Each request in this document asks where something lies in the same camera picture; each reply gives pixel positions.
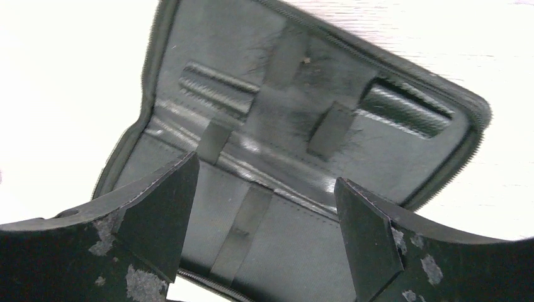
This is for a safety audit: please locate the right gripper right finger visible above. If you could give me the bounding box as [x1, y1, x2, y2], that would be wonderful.
[334, 178, 533, 301]

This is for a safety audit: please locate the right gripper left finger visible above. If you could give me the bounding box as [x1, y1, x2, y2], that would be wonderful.
[1, 152, 200, 301]

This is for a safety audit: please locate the black zip tool case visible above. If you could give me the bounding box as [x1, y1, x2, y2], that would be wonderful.
[93, 1, 491, 301]

